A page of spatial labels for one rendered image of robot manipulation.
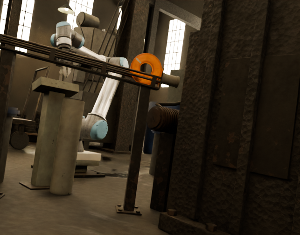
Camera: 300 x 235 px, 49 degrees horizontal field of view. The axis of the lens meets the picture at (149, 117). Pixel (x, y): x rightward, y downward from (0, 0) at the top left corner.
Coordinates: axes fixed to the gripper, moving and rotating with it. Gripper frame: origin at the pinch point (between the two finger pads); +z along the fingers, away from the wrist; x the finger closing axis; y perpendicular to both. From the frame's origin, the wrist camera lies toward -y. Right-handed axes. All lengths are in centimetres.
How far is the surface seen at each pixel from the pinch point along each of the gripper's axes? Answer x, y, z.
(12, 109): 27.3, 12.6, 22.0
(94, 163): -48, 44, 44
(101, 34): -289, 338, -300
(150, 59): -11, -60, 13
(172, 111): -26, -57, 36
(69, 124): 6.4, -12.1, 34.9
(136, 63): -6, -55, 14
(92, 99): -163, 208, -83
